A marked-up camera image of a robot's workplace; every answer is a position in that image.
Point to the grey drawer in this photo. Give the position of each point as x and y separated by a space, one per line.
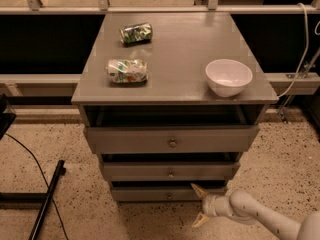
144 140
168 171
153 194

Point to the black stand base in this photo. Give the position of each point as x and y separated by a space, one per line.
38 201

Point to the grey top drawer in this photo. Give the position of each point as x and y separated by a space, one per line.
144 140

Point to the white green crushed can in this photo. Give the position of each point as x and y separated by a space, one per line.
124 71

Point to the dark green crushed can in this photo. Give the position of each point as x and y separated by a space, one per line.
136 33

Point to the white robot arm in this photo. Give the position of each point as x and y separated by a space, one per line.
241 207

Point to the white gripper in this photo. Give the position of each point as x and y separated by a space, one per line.
209 205

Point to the grey bottom drawer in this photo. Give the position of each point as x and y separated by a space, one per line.
153 194

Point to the grey drawer cabinet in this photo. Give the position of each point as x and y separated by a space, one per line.
176 93

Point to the grey middle drawer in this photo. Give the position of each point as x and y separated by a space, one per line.
168 171

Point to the black device at left edge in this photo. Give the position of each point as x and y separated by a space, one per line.
7 115

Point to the white bowl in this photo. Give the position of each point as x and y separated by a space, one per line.
227 77

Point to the metal railing frame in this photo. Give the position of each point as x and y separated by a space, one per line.
100 2

